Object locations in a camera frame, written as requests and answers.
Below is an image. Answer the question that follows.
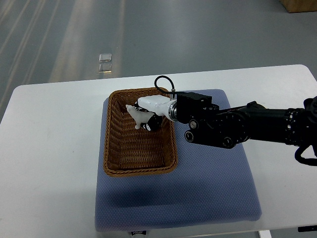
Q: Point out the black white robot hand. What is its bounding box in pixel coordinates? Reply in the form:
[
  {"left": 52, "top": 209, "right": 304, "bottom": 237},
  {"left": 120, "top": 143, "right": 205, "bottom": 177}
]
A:
[{"left": 134, "top": 95, "right": 177, "bottom": 131}]

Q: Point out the white bear figurine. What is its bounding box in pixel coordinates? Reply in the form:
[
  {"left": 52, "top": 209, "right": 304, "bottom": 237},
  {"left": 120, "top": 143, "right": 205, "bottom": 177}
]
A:
[{"left": 126, "top": 105, "right": 154, "bottom": 129}]

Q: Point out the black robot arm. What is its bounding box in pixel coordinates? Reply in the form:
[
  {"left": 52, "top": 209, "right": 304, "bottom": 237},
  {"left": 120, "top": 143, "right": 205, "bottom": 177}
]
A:
[{"left": 172, "top": 92, "right": 317, "bottom": 166}]

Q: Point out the brown wicker basket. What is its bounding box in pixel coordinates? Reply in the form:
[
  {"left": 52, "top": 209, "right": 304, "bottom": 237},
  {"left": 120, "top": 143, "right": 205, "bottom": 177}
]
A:
[{"left": 103, "top": 88, "right": 178, "bottom": 177}]

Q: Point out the upper metal floor plate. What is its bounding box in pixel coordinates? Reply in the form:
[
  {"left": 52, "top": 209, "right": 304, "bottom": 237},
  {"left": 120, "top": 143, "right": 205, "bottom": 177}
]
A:
[{"left": 99, "top": 53, "right": 112, "bottom": 62}]

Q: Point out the blue padded mat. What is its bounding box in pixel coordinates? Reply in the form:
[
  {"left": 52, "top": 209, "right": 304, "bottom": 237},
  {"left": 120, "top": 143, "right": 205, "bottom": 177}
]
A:
[{"left": 94, "top": 89, "right": 263, "bottom": 232}]

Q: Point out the white table leg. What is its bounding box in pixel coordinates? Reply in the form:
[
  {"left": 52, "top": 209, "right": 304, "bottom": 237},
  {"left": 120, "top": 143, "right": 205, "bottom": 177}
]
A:
[{"left": 258, "top": 230, "right": 272, "bottom": 238}]

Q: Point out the wooden box corner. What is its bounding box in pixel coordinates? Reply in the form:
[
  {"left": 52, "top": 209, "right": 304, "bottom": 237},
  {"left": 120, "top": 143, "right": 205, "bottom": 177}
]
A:
[{"left": 280, "top": 0, "right": 317, "bottom": 13}]

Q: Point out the black cable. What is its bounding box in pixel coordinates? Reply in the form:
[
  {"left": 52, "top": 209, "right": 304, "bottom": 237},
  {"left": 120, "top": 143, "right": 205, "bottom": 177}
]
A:
[{"left": 154, "top": 75, "right": 177, "bottom": 100}]

